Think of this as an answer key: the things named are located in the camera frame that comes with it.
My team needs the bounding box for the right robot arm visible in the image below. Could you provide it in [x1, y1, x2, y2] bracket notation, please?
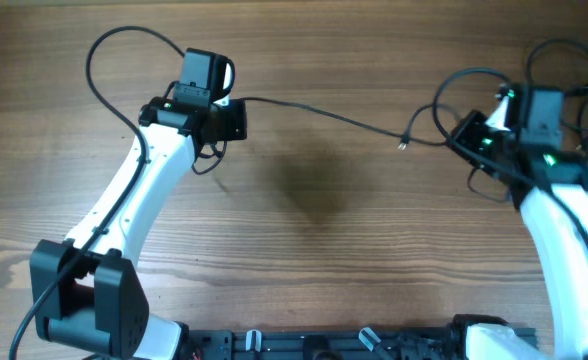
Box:
[447, 84, 588, 359]

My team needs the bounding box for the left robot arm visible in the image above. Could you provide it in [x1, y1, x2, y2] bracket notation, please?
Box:
[29, 48, 247, 359]

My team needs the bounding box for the right camera cable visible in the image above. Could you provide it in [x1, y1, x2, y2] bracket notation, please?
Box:
[431, 67, 588, 321]

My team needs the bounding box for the camera cable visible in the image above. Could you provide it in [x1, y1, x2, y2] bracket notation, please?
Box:
[7, 25, 186, 360]
[431, 67, 588, 321]

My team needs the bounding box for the left camera cable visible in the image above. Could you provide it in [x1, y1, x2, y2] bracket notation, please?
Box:
[7, 25, 186, 360]

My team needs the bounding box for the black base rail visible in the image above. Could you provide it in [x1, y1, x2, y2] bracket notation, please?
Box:
[178, 327, 464, 360]

